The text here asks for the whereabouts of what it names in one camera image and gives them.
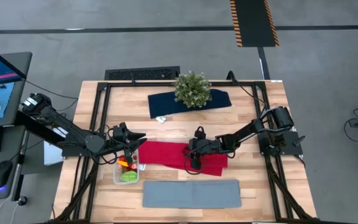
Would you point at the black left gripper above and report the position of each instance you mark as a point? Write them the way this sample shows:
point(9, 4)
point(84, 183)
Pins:
point(120, 137)

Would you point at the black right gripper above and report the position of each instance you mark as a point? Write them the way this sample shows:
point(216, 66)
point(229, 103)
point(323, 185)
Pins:
point(202, 145)

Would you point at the yellow toy banana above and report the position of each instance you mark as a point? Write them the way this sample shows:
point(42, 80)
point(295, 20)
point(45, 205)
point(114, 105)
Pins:
point(122, 162)

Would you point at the green toy starfruit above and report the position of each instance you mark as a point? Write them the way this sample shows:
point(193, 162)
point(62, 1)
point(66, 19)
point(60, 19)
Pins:
point(129, 176)

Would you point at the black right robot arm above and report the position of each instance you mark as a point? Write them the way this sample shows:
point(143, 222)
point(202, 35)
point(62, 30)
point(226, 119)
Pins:
point(253, 129)

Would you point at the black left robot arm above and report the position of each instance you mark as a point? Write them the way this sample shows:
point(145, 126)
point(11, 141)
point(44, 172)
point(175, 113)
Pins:
point(73, 133)

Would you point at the clear plastic tupperware container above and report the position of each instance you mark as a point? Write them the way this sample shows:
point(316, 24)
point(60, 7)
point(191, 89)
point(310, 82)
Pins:
point(117, 180)

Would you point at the red cloth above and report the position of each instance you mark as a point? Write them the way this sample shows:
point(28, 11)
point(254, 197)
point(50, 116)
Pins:
point(163, 154)

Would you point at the white cloth tag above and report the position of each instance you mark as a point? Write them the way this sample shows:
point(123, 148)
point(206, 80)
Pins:
point(161, 119)
point(142, 167)

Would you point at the grey cloth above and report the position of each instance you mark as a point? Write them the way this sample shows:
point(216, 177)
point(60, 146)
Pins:
point(191, 194)

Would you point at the navy blue cloth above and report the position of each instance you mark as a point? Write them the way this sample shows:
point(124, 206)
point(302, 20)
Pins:
point(163, 105)

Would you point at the green potted plant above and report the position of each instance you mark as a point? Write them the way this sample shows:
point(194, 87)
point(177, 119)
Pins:
point(193, 90)

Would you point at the black keyboard on table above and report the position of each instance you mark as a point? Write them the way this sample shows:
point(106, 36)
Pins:
point(141, 74)

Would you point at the white box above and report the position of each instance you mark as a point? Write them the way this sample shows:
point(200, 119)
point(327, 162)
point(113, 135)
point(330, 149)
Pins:
point(53, 155)

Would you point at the dark grey computer desk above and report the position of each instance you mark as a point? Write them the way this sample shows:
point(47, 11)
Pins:
point(9, 137)

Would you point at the black computer mouse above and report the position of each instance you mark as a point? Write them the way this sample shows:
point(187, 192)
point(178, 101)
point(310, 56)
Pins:
point(1, 174)

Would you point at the black floor mat orange stripes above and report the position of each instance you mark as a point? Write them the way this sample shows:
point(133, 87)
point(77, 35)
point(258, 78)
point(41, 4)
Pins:
point(253, 21)

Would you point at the black metal table frame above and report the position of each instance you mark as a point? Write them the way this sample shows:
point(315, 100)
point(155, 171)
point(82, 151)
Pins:
point(179, 84)

